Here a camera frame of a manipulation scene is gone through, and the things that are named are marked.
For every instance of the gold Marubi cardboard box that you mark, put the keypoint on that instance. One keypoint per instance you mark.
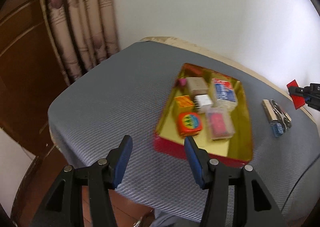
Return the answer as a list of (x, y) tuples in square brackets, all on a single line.
[(196, 86)]

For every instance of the large steel clamp clip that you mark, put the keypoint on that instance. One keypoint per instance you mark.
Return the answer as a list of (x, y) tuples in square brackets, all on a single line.
[(283, 118)]

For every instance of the grey honeycomb table mat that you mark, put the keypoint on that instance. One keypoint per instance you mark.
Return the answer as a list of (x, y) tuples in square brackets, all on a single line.
[(126, 94)]

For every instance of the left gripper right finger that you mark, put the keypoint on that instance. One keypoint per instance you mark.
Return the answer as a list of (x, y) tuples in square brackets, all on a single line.
[(253, 204)]

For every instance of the clear box with blue label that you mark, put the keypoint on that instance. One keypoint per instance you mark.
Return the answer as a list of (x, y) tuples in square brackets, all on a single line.
[(223, 95)]

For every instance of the floral beige curtain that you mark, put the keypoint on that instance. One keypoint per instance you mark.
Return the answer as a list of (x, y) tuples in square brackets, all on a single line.
[(83, 33)]

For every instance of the clear box with pink eraser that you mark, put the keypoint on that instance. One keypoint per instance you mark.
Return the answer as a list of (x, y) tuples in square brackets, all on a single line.
[(219, 124)]

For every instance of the silver rectangular metal case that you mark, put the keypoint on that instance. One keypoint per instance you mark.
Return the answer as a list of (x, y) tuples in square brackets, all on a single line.
[(270, 114)]

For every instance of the small blue patterned tin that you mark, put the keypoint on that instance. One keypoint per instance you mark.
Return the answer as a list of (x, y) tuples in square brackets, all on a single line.
[(278, 129)]

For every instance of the dark wooden cabinet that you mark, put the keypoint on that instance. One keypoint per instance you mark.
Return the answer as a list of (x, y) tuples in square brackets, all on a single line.
[(30, 75)]

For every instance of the magenta rectangular block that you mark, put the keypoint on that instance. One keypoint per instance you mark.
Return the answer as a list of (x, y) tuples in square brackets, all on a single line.
[(181, 82)]

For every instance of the red and gold toffee tin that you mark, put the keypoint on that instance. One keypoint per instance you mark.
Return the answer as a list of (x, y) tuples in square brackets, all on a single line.
[(236, 151)]

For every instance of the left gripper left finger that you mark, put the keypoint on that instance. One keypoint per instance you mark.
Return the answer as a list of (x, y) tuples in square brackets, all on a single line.
[(62, 204)]

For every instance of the white cube block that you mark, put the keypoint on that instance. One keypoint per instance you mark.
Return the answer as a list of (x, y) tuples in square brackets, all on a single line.
[(202, 103)]

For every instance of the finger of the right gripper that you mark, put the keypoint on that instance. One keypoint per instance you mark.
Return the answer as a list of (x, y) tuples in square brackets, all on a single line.
[(311, 94)]

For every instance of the yellow striped cube block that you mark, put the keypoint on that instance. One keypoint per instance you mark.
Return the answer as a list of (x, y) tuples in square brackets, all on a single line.
[(182, 104)]

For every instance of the red wedge block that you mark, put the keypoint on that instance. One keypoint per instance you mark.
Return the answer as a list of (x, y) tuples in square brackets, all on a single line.
[(296, 94)]

